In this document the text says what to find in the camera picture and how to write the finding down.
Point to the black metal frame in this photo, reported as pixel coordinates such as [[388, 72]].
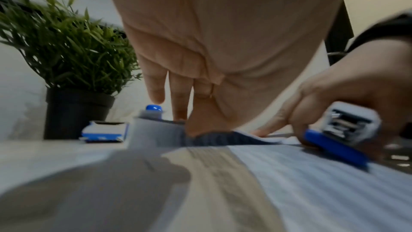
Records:
[[339, 37]]

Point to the blue staples box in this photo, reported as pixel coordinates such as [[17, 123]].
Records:
[[106, 131]]

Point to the blue white stapler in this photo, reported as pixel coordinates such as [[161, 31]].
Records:
[[154, 108], [341, 147]]

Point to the printed paper bundle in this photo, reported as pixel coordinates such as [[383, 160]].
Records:
[[289, 187]]

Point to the person's left hand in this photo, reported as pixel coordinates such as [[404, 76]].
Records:
[[225, 22]]

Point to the green potted plant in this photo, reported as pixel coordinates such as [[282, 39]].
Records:
[[74, 47]]

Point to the person's right hand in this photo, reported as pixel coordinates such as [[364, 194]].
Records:
[[360, 80]]

